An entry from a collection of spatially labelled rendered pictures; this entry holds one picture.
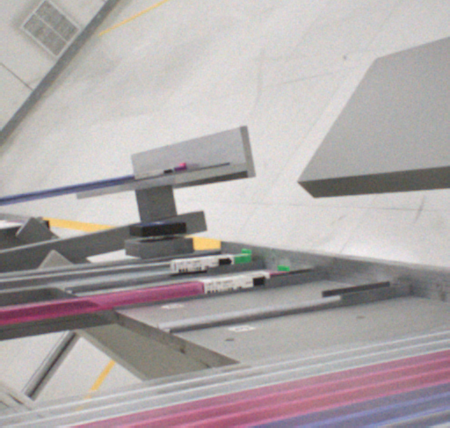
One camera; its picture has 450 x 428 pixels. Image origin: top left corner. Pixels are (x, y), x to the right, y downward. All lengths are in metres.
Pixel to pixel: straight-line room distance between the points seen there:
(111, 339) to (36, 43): 7.55
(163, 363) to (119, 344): 0.07
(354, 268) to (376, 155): 0.41
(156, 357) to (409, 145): 0.43
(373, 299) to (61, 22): 8.14
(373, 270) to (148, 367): 0.52
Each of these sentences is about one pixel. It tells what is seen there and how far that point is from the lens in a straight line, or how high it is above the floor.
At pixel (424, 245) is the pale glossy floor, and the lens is 1.98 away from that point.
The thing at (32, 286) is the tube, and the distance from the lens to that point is 0.74.
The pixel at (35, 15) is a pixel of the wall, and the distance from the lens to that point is 8.62.
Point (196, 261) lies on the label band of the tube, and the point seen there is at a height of 0.78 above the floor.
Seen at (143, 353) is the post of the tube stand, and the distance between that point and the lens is 1.12.
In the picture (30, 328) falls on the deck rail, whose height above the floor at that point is 0.85.
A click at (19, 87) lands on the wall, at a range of 8.48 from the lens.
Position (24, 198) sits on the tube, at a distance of 1.07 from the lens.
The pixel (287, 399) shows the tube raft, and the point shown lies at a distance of 0.34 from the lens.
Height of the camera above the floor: 1.08
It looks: 21 degrees down
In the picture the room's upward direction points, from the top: 49 degrees counter-clockwise
